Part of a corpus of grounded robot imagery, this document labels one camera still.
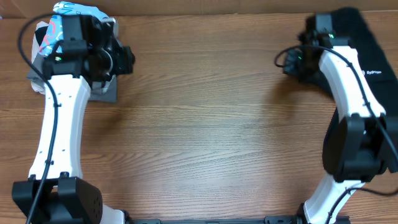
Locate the black t-shirt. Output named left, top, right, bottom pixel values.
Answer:
left=306, top=6, right=398, bottom=156

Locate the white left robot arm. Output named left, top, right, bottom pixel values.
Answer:
left=12, top=13, right=135, bottom=223

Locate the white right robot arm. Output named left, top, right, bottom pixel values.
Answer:
left=282, top=14, right=397, bottom=223

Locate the light blue printed t-shirt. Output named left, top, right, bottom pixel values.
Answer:
left=39, top=1, right=108, bottom=57

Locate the grey folded garment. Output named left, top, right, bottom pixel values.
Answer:
left=27, top=70, right=117, bottom=103

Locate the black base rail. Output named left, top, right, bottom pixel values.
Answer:
left=124, top=215, right=351, bottom=224

